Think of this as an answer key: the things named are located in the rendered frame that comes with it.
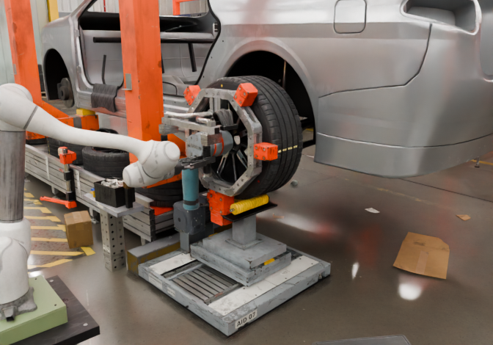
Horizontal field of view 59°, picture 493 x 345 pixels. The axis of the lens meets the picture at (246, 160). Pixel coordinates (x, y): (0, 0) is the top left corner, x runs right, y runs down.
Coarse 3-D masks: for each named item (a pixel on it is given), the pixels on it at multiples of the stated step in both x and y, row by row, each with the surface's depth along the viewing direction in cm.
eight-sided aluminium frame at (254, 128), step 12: (204, 96) 226; (216, 96) 219; (228, 96) 213; (192, 108) 236; (240, 108) 209; (192, 120) 241; (252, 120) 210; (192, 132) 246; (252, 132) 205; (252, 144) 207; (252, 156) 208; (252, 168) 209; (204, 180) 239; (216, 180) 240; (240, 180) 218; (252, 180) 219; (228, 192) 226; (240, 192) 227
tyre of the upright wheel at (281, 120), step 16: (224, 80) 225; (240, 80) 220; (256, 80) 224; (256, 96) 212; (272, 96) 217; (288, 96) 224; (256, 112) 213; (272, 112) 210; (288, 112) 218; (272, 128) 208; (288, 128) 215; (288, 144) 216; (272, 160) 211; (288, 160) 219; (272, 176) 216; (288, 176) 230; (256, 192) 224
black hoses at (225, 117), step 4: (216, 112) 202; (220, 112) 202; (224, 112) 203; (228, 112) 205; (232, 112) 206; (216, 116) 207; (220, 116) 200; (224, 116) 202; (228, 116) 203; (232, 116) 204; (216, 120) 211; (220, 120) 200; (224, 120) 201; (228, 120) 202; (232, 120) 203; (216, 124) 212; (220, 124) 214; (224, 124) 200; (228, 124) 201; (232, 124) 202; (236, 124) 204; (220, 128) 200; (224, 128) 199; (228, 128) 200; (232, 128) 202
